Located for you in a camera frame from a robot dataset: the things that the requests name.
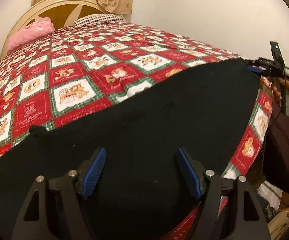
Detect black pants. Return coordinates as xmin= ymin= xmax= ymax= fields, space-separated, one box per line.
xmin=0 ymin=59 xmax=260 ymax=239

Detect right forearm dark sleeve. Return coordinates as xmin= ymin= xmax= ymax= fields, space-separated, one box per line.
xmin=264 ymin=102 xmax=289 ymax=194

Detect red teddy-bear bedspread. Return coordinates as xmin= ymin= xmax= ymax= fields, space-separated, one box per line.
xmin=0 ymin=23 xmax=272 ymax=239

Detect striped pillow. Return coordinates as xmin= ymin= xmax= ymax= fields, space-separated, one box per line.
xmin=73 ymin=14 xmax=126 ymax=28

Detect pink folded blanket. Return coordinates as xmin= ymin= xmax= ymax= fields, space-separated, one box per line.
xmin=7 ymin=17 xmax=55 ymax=53

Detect cream wooden headboard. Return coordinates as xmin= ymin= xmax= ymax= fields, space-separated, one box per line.
xmin=0 ymin=0 xmax=107 ymax=60

